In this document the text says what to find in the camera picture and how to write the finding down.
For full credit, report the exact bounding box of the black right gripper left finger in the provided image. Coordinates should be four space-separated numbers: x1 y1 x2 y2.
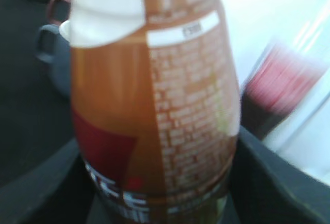
1 139 94 223

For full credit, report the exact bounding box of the Nescafe coffee bottle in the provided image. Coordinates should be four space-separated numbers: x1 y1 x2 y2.
70 0 241 223

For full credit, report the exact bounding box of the cola bottle red label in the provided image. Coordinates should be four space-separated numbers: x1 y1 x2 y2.
239 37 330 141

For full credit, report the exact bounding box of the red ceramic mug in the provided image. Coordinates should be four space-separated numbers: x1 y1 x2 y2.
46 0 71 26

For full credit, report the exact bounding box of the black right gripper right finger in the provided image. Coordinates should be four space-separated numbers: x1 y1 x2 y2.
230 128 329 223

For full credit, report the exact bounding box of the grey ceramic mug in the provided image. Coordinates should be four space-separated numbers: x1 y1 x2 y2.
35 20 71 98

